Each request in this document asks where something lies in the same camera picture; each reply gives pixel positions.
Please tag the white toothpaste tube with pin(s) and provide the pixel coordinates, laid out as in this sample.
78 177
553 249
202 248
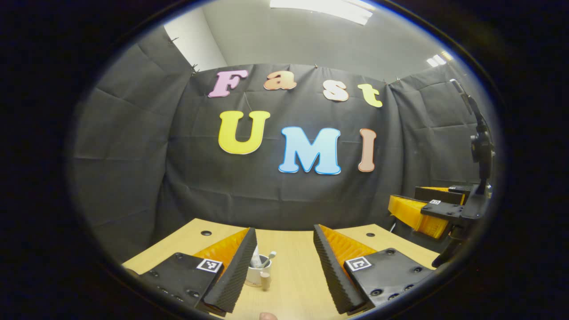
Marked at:
256 258

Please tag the wooden desktop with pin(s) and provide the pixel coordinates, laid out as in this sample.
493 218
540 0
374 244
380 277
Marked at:
293 253

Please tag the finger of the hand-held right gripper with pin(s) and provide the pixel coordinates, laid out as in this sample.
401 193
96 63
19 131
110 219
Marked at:
438 194
413 213

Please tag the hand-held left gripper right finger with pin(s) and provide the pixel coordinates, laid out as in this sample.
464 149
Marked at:
333 271

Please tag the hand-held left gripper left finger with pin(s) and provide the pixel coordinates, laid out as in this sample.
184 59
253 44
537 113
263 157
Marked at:
233 275

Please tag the small ceiling light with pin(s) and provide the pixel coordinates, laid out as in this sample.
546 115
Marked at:
438 59

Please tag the white cup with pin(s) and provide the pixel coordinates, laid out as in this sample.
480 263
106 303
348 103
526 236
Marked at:
257 274

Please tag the long ceiling light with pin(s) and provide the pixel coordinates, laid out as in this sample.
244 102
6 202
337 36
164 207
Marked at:
324 9

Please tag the pale green toothbrush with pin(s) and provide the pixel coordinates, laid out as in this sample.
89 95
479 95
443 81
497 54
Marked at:
271 257

